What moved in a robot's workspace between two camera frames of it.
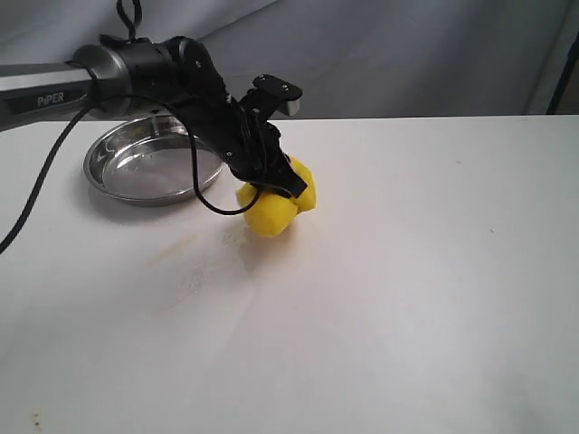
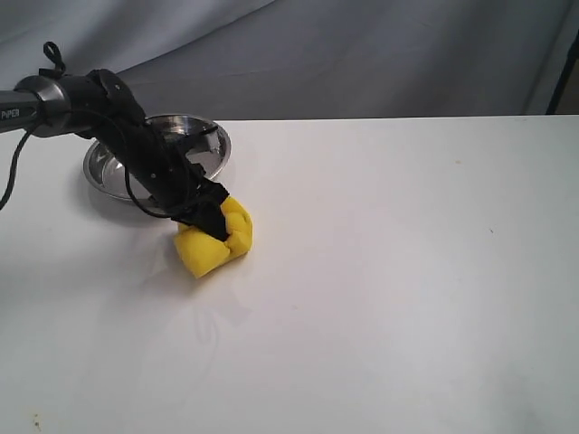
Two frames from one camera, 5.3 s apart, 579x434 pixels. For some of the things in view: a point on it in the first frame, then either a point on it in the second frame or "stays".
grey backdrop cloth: (349, 58) stays
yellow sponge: (270, 214) -> (202, 252)
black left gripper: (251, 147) -> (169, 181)
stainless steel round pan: (151, 160) stays
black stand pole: (573, 56) stays
